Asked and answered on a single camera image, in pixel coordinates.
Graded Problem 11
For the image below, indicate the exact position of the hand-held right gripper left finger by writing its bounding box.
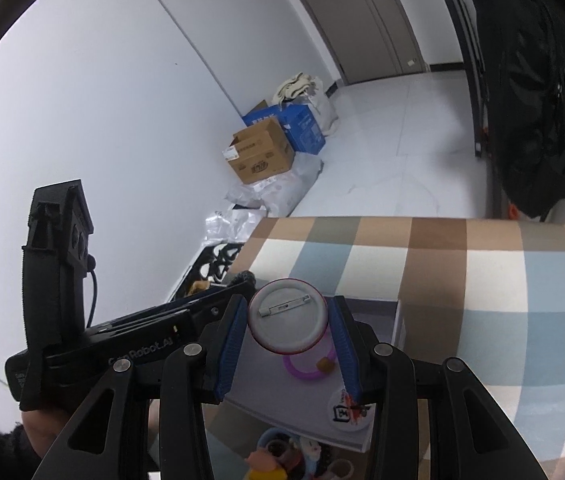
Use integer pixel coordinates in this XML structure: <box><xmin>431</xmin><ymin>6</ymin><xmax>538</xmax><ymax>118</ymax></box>
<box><xmin>31</xmin><ymin>294</ymin><xmax>249</xmax><ymax>480</ymax></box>

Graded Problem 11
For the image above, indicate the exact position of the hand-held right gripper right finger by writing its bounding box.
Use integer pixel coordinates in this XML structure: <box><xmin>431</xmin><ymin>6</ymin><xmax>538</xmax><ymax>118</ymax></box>
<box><xmin>329</xmin><ymin>295</ymin><xmax>546</xmax><ymax>480</ymax></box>

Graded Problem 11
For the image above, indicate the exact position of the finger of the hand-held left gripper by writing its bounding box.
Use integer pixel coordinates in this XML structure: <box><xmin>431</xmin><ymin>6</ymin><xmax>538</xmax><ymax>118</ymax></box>
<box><xmin>162</xmin><ymin>271</ymin><xmax>258</xmax><ymax>321</ymax></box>

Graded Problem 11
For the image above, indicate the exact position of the grey cardboard box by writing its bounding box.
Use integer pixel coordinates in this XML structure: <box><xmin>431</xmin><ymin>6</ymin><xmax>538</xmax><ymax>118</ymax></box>
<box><xmin>201</xmin><ymin>296</ymin><xmax>406</xmax><ymax>453</ymax></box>

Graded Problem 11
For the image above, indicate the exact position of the round pink-rimmed pin badge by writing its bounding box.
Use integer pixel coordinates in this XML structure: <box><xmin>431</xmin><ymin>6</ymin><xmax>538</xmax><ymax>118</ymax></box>
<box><xmin>247</xmin><ymin>279</ymin><xmax>337</xmax><ymax>357</ymax></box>

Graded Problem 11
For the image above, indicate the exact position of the person's left hand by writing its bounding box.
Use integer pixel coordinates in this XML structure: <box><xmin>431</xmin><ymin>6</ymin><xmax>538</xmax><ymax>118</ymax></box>
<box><xmin>21</xmin><ymin>408</ymin><xmax>70</xmax><ymax>462</ymax></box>

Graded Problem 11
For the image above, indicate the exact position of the black white patterned mat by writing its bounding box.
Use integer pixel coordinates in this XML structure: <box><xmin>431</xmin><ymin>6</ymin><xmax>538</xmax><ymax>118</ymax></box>
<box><xmin>175</xmin><ymin>242</ymin><xmax>248</xmax><ymax>301</ymax></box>

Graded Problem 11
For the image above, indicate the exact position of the white printed round badge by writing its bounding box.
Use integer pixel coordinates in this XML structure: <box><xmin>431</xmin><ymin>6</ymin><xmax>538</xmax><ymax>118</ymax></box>
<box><xmin>330</xmin><ymin>387</ymin><xmax>374</xmax><ymax>428</ymax></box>

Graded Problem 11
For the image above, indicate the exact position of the crumpled clear plastic wrap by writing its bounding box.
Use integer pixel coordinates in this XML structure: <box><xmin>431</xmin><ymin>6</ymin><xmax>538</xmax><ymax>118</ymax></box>
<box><xmin>202</xmin><ymin>207</ymin><xmax>268</xmax><ymax>248</ymax></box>

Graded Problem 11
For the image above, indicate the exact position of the red white cartoon figure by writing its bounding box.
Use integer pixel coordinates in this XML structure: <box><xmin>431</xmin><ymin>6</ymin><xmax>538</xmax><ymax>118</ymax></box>
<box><xmin>297</xmin><ymin>437</ymin><xmax>324</xmax><ymax>478</ymax></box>

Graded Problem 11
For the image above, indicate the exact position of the small doll figure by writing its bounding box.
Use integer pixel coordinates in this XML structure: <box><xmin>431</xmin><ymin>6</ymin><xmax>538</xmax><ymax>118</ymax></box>
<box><xmin>242</xmin><ymin>447</ymin><xmax>293</xmax><ymax>480</ymax></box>

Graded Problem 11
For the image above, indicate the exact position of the white plastic bag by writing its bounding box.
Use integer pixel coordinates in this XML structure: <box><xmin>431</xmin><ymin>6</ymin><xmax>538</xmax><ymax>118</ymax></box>
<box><xmin>225</xmin><ymin>152</ymin><xmax>323</xmax><ymax>211</ymax></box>

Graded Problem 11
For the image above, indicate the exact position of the checked tablecloth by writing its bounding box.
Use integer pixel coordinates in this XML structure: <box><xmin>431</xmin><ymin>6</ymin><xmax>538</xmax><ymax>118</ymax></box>
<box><xmin>227</xmin><ymin>216</ymin><xmax>565</xmax><ymax>480</ymax></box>

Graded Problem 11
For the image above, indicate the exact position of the brown cardboard box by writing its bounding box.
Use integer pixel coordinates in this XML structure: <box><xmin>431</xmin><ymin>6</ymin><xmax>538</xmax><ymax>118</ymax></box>
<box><xmin>221</xmin><ymin>117</ymin><xmax>296</xmax><ymax>185</ymax></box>

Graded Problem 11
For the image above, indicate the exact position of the blue cardboard box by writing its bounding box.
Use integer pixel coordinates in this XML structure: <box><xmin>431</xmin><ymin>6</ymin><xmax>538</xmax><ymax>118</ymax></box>
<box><xmin>241</xmin><ymin>102</ymin><xmax>327</xmax><ymax>155</ymax></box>

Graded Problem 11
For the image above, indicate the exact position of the white cloth bag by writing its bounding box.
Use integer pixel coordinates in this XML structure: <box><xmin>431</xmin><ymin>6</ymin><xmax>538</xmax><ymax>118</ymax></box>
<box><xmin>273</xmin><ymin>72</ymin><xmax>339</xmax><ymax>136</ymax></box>

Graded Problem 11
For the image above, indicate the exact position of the grey door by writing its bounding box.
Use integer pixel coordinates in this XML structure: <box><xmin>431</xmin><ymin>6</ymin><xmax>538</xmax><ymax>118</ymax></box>
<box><xmin>275</xmin><ymin>0</ymin><xmax>423</xmax><ymax>86</ymax></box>

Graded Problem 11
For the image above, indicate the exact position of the black coat rack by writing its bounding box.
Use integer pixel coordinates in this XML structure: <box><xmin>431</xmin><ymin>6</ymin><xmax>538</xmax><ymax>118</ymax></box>
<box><xmin>433</xmin><ymin>0</ymin><xmax>493</xmax><ymax>158</ymax></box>

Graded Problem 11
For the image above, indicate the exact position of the black hanging jacket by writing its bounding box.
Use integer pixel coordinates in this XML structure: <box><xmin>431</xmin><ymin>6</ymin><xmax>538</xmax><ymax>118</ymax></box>
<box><xmin>467</xmin><ymin>0</ymin><xmax>565</xmax><ymax>218</ymax></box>

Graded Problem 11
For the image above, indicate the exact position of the black cable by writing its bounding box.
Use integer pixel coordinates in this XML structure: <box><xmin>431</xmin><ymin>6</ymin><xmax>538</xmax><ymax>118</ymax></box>
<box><xmin>85</xmin><ymin>256</ymin><xmax>99</xmax><ymax>328</ymax></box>

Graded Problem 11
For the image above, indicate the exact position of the pink plastic bracelet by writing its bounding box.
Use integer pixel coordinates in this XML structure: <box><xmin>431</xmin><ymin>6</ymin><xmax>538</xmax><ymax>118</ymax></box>
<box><xmin>282</xmin><ymin>342</ymin><xmax>339</xmax><ymax>382</ymax></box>

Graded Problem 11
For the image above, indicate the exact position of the beige hair tie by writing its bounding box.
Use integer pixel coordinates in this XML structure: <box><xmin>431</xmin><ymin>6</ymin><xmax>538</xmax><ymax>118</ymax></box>
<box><xmin>323</xmin><ymin>460</ymin><xmax>354</xmax><ymax>480</ymax></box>

